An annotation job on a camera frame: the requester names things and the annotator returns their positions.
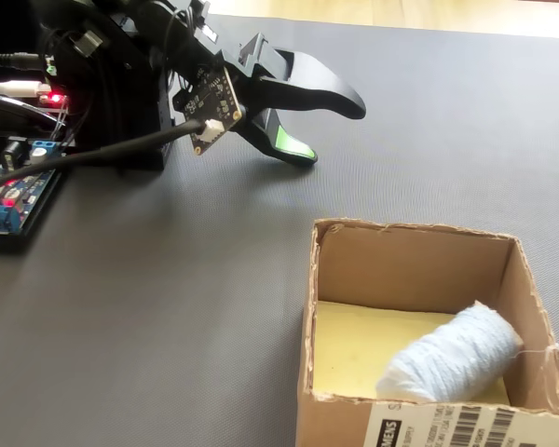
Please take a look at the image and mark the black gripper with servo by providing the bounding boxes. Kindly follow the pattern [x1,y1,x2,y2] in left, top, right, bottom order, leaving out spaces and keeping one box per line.
[167,0,367,169]

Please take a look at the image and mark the white yarn block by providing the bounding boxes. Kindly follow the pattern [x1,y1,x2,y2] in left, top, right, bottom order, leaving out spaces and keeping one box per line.
[375,300,524,404]

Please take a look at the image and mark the brown cardboard box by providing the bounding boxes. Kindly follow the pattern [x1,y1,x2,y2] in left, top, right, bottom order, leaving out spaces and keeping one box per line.
[295,217,559,447]

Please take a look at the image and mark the grey textured table mat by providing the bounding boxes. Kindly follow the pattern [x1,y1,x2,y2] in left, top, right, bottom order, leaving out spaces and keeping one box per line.
[0,12,559,447]

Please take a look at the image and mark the yellow foam pad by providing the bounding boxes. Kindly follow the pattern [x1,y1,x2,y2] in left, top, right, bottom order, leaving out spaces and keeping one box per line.
[310,300,511,406]

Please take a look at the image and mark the small red LED board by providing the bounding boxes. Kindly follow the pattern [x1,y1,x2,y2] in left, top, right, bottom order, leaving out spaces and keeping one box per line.
[35,90,71,110]

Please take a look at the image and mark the blue controller circuit board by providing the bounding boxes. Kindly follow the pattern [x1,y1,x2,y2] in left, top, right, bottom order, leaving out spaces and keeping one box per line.
[0,138,60,234]

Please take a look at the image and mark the blue electronics controller board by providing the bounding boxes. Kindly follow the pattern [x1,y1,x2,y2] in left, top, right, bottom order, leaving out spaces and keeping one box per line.
[0,133,72,255]

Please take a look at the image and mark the white barcode shipping label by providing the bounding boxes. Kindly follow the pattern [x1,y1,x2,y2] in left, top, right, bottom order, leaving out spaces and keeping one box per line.
[365,402,559,447]

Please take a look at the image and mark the black camera circuit board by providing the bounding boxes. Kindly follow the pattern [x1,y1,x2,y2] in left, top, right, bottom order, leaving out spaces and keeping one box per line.
[171,64,244,157]

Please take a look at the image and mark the thick black camera cable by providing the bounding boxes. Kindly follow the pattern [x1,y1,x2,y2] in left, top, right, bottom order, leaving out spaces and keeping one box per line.
[0,118,206,196]

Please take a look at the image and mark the black curved cable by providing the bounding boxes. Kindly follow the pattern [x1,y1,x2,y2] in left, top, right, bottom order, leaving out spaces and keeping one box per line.
[0,91,67,141]

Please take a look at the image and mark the white USB cable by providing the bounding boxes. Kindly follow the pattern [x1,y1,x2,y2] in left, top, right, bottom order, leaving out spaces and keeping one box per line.
[0,79,46,97]

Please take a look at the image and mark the black power plug cable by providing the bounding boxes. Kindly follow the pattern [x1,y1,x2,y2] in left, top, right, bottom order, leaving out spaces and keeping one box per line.
[0,51,48,72]

